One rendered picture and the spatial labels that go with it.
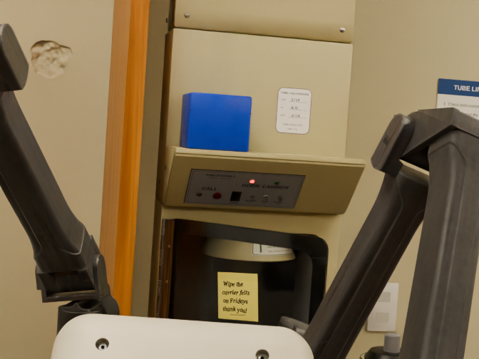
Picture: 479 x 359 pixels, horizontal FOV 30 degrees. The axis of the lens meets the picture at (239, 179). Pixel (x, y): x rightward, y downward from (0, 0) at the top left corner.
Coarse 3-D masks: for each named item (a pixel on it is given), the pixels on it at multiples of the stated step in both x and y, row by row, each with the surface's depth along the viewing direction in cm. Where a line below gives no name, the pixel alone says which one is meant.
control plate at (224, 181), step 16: (192, 176) 145; (208, 176) 145; (224, 176) 146; (240, 176) 146; (256, 176) 147; (272, 176) 147; (288, 176) 147; (304, 176) 148; (192, 192) 148; (208, 192) 149; (224, 192) 149; (256, 192) 150; (272, 192) 150; (288, 192) 150; (288, 208) 154
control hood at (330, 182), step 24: (168, 168) 147; (192, 168) 144; (216, 168) 144; (240, 168) 145; (264, 168) 145; (288, 168) 146; (312, 168) 147; (336, 168) 147; (360, 168) 148; (168, 192) 148; (312, 192) 151; (336, 192) 152
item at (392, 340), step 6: (384, 336) 155; (390, 336) 154; (396, 336) 154; (384, 342) 155; (390, 342) 154; (396, 342) 154; (372, 348) 156; (378, 348) 157; (384, 348) 155; (390, 348) 154; (396, 348) 154; (366, 354) 155; (372, 354) 154; (378, 354) 153; (384, 354) 153; (390, 354) 153; (396, 354) 153
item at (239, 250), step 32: (192, 224) 148; (224, 224) 145; (192, 256) 149; (224, 256) 145; (256, 256) 142; (288, 256) 139; (320, 256) 136; (192, 288) 149; (288, 288) 139; (320, 288) 136; (192, 320) 149; (224, 320) 145
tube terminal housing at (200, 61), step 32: (192, 32) 152; (192, 64) 152; (224, 64) 153; (256, 64) 154; (288, 64) 155; (320, 64) 157; (256, 96) 155; (320, 96) 157; (160, 128) 161; (256, 128) 155; (320, 128) 157; (160, 160) 158; (160, 192) 155; (160, 224) 153; (256, 224) 156; (288, 224) 157; (320, 224) 158
